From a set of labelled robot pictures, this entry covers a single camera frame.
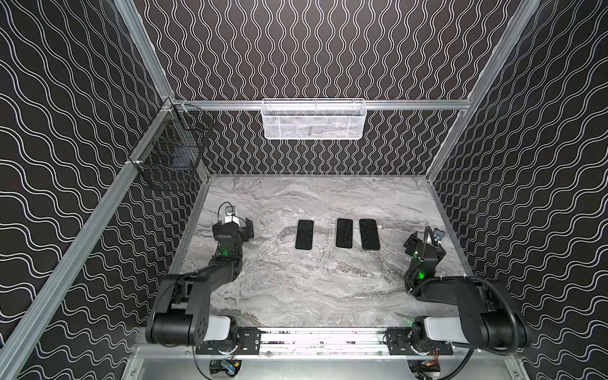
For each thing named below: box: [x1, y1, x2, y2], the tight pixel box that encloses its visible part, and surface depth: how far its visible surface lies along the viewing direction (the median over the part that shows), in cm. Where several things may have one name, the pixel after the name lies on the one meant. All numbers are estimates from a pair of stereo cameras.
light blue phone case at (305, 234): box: [294, 217, 316, 251], surface depth 100 cm
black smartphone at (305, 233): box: [295, 220, 315, 251], surface depth 99 cm
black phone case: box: [359, 218, 381, 251], surface depth 102 cm
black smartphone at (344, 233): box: [335, 218, 354, 249], surface depth 103 cm
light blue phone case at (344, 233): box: [334, 217, 355, 250], surface depth 103 cm
